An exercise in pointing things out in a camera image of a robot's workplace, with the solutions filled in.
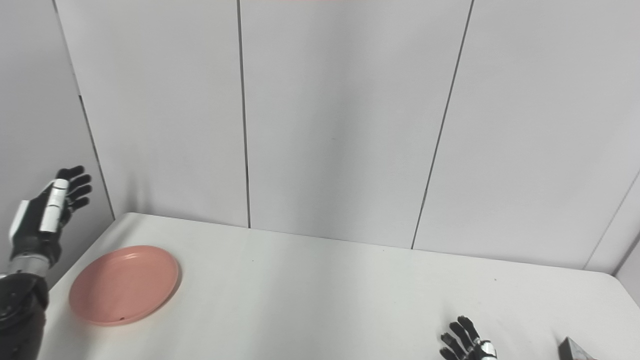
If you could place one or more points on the black and white left hand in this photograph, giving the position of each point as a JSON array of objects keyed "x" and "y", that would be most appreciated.
[{"x": 35, "y": 230}]

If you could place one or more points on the black and white right hand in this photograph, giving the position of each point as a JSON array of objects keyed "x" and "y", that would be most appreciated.
[{"x": 467, "y": 345}]

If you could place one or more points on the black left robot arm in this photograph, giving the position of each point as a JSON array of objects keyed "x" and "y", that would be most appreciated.
[{"x": 20, "y": 310}]

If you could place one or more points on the chocolate cake slice with fruit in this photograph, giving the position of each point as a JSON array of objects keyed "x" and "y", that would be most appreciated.
[{"x": 572, "y": 351}]

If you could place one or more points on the pink round plate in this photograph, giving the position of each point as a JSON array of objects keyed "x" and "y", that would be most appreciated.
[{"x": 124, "y": 285}]

